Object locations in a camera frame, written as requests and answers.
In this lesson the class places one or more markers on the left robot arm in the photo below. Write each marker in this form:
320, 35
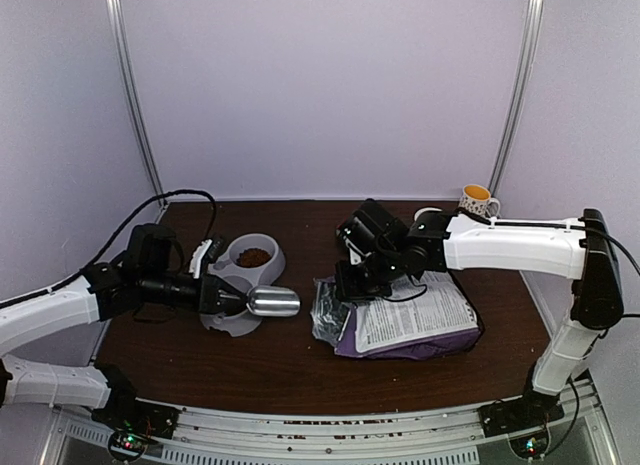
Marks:
98, 293

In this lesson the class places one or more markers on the left aluminium corner post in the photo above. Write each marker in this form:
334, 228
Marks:
117, 22

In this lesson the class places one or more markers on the aluminium front rail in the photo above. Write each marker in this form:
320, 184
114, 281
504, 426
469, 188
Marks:
455, 435

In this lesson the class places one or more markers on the patterned mug yellow inside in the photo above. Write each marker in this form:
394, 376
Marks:
478, 200

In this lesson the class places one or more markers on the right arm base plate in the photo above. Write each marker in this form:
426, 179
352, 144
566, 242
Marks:
506, 417

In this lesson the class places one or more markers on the brown pet food kibble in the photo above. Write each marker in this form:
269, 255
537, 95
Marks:
253, 258

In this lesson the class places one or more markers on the metal food scoop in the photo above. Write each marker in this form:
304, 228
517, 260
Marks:
273, 301

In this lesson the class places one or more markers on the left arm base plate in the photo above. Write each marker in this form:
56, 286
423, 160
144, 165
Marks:
135, 420

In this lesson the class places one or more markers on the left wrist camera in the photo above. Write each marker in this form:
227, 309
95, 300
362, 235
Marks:
205, 254

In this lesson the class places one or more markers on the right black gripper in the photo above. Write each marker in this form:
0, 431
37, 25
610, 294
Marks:
346, 289

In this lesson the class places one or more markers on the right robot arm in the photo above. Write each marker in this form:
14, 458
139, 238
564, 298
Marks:
578, 249

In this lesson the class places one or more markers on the purple puppy food bag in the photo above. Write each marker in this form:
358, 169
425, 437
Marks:
426, 319

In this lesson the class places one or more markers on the white ceramic bowl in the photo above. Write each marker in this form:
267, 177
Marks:
418, 213

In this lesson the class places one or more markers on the grey double pet bowl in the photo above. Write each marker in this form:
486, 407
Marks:
226, 268

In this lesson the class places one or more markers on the right aluminium corner post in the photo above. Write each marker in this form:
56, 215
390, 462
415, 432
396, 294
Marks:
529, 44

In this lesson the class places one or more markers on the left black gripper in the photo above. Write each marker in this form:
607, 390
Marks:
209, 289

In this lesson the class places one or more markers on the aluminium corner post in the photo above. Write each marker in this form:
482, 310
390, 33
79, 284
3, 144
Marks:
117, 22
529, 44

